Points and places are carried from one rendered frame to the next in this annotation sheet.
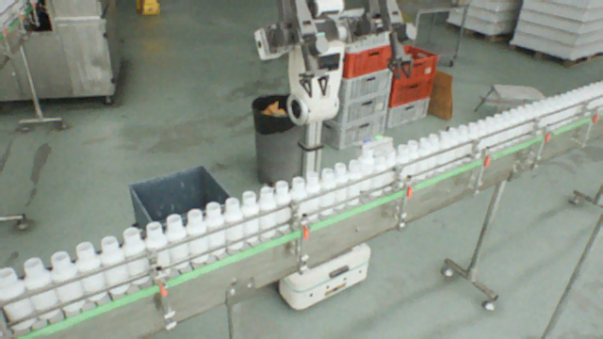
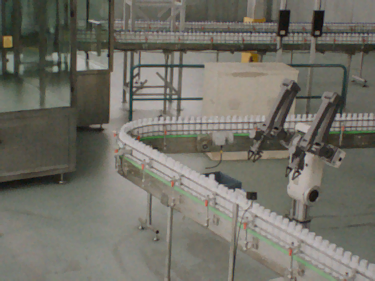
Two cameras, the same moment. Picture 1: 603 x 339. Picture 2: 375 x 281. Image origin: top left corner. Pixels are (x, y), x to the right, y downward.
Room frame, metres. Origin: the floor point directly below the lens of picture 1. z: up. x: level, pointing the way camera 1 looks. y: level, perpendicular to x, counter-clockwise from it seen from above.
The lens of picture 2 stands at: (1.42, -5.30, 2.89)
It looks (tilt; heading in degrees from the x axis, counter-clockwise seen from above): 16 degrees down; 93
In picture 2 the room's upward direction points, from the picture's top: 3 degrees clockwise
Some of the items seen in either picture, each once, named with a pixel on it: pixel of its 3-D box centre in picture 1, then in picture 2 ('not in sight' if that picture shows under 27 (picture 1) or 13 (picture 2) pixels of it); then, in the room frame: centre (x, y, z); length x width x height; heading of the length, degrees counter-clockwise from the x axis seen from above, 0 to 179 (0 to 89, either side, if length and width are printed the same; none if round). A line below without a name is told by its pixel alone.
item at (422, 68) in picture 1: (401, 64); not in sight; (4.40, -0.91, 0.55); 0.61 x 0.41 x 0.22; 129
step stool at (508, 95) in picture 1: (509, 105); not in sight; (4.36, -2.06, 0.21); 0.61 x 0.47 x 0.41; 179
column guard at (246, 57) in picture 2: not in sight; (252, 43); (2.03, 10.88, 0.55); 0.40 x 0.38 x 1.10; 36
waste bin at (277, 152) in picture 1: (281, 142); not in sight; (3.04, 0.19, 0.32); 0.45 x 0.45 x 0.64
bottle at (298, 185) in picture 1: (297, 201); (188, 179); (1.21, 0.02, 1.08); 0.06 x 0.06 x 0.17
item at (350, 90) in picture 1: (353, 78); not in sight; (3.91, -0.39, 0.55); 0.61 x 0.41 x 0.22; 133
